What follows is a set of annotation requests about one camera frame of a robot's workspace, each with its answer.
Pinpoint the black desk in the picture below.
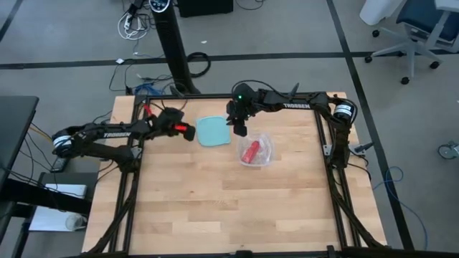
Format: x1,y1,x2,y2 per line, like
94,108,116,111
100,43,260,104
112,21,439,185
0,95,39,183

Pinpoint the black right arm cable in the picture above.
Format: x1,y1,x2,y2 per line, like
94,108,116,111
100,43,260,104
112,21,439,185
231,79,288,98

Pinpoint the yellow cable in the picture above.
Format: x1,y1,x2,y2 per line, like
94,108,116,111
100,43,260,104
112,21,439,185
28,125,55,143

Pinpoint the white power strip with cables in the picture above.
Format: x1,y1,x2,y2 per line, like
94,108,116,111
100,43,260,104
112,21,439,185
117,12,150,42

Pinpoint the blue cable bundle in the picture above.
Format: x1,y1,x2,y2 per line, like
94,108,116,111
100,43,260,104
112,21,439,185
133,82,164,96

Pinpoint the clear cup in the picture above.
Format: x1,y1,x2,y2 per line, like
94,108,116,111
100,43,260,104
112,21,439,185
65,214,88,231

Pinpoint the black desk stand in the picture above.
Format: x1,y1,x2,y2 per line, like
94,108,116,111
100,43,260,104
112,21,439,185
0,171,98,218

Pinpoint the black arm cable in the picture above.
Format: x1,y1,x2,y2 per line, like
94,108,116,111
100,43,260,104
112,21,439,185
231,79,288,98
157,95,188,113

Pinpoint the black power adapter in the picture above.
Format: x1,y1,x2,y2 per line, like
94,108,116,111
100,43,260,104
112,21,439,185
53,157,72,174

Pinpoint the mint green container lid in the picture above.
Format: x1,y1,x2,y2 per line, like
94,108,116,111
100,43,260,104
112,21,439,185
195,115,232,148

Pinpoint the white box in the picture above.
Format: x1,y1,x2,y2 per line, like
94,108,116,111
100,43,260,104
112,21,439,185
27,183,88,233

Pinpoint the red elastic bandage roll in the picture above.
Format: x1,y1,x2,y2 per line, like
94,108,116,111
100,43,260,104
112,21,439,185
240,140,261,164

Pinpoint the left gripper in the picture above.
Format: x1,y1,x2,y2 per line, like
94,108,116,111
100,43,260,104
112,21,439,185
155,107,197,142

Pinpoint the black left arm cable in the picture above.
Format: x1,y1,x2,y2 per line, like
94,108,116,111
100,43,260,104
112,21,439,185
157,95,188,113

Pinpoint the blue grey office chair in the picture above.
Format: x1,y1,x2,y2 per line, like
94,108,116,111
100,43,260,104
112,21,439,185
364,0,459,85

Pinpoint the white bin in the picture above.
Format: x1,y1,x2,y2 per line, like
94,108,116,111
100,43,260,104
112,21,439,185
359,0,405,27

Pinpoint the black box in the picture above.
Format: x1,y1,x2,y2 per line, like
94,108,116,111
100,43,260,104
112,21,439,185
176,0,235,19

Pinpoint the long blue cable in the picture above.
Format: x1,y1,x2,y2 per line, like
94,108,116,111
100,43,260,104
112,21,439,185
372,166,430,251

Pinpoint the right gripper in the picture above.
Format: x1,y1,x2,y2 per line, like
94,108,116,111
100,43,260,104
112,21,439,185
225,82,260,138

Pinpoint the grey caster wheel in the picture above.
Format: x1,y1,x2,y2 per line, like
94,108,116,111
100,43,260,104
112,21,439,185
437,140,459,161

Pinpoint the clear plastic food container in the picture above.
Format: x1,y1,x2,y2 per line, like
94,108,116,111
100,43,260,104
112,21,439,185
237,132,276,168

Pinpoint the black aluminium table frame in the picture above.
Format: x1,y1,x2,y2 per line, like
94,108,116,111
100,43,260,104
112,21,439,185
81,91,390,258

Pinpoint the black coiled cable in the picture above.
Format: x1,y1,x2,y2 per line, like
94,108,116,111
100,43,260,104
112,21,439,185
186,52,212,78

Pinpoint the black tower fan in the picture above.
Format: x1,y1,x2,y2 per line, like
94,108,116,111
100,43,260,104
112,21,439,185
148,0,201,96

